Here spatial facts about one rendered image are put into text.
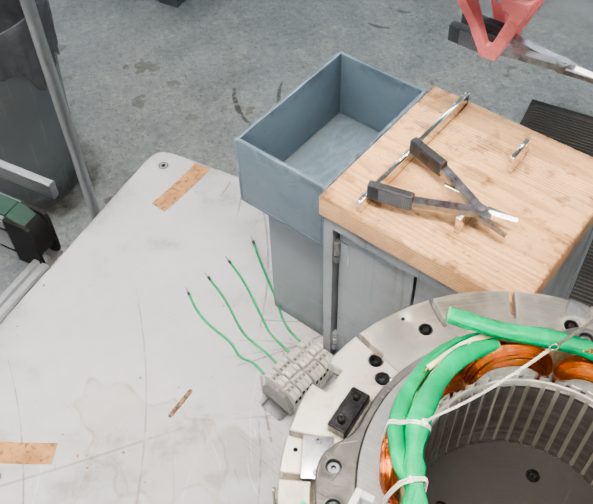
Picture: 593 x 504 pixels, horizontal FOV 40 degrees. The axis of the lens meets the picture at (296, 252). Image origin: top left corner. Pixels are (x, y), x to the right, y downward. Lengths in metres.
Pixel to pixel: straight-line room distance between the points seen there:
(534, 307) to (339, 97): 0.38
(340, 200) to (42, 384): 0.44
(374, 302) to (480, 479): 0.23
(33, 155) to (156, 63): 0.68
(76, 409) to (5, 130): 1.19
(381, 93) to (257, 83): 1.69
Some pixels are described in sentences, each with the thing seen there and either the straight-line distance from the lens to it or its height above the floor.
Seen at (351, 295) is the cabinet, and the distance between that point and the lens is 0.80.
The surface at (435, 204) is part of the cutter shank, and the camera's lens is 0.68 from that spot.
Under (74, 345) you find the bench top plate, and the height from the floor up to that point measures 0.78.
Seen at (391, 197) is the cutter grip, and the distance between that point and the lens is 0.68.
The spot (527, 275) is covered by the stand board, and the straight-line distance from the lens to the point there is 0.67.
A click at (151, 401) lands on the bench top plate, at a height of 0.78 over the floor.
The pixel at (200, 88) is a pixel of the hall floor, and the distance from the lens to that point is 2.53.
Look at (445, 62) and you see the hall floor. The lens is 2.63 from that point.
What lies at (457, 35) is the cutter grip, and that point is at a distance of 0.69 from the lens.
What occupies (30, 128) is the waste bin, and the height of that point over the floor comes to 0.28.
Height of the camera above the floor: 1.58
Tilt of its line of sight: 51 degrees down
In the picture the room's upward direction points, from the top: 2 degrees counter-clockwise
